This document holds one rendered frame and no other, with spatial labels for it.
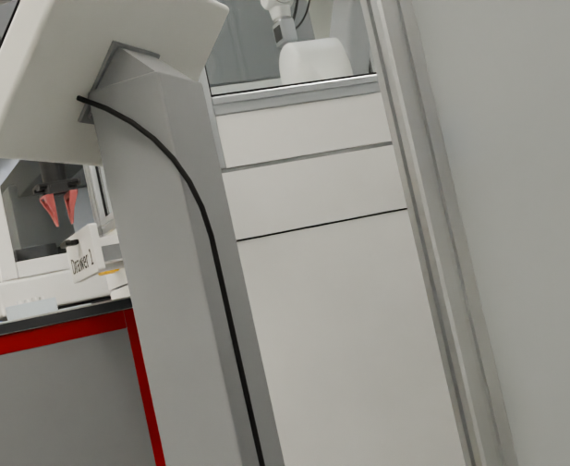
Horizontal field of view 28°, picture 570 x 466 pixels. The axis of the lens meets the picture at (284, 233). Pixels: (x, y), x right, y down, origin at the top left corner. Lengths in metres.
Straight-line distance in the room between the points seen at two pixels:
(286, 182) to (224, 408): 0.80
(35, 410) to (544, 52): 1.84
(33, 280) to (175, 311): 1.92
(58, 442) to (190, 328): 1.24
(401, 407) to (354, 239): 0.36
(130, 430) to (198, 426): 1.23
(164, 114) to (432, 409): 1.03
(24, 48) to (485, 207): 0.67
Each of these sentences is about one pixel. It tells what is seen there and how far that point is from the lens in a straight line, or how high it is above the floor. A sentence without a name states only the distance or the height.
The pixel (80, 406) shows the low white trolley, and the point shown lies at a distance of 2.86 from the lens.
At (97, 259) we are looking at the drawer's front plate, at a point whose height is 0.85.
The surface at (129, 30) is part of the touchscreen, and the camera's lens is 1.75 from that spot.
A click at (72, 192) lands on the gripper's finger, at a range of 2.72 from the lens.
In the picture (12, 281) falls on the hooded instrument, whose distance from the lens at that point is 3.55.
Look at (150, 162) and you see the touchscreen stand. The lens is 1.67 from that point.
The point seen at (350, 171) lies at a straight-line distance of 2.40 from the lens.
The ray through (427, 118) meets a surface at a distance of 1.18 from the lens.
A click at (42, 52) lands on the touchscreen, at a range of 1.59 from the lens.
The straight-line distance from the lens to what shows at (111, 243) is 2.65.
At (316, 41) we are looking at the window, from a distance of 2.46.
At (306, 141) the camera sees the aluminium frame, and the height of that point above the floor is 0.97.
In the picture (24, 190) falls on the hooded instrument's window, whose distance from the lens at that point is 3.61.
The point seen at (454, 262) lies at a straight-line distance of 1.17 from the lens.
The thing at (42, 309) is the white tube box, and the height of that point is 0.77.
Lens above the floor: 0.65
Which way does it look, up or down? 4 degrees up
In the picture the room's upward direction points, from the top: 12 degrees counter-clockwise
